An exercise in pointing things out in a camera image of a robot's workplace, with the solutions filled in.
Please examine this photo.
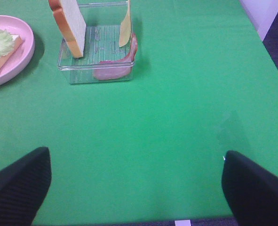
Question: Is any pink round plate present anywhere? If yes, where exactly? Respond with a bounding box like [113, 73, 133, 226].
[0, 15, 35, 85]

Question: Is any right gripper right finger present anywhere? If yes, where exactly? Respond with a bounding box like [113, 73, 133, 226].
[222, 151, 278, 226]

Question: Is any green tablecloth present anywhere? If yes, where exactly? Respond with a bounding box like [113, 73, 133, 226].
[0, 0, 278, 225]

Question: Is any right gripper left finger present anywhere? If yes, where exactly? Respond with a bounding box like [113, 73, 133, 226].
[0, 147, 52, 226]

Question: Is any yellow toy cheese slice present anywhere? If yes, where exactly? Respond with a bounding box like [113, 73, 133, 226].
[119, 0, 131, 48]

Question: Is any right clear plastic tray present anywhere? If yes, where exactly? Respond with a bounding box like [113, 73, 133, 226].
[57, 1, 135, 84]

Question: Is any white paper label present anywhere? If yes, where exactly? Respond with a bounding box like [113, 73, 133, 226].
[174, 219, 191, 226]

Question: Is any toy bacon strip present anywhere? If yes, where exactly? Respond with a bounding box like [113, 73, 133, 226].
[93, 33, 138, 81]

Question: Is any toy bread slice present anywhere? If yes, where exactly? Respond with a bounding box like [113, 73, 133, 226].
[48, 0, 87, 58]
[0, 35, 23, 68]

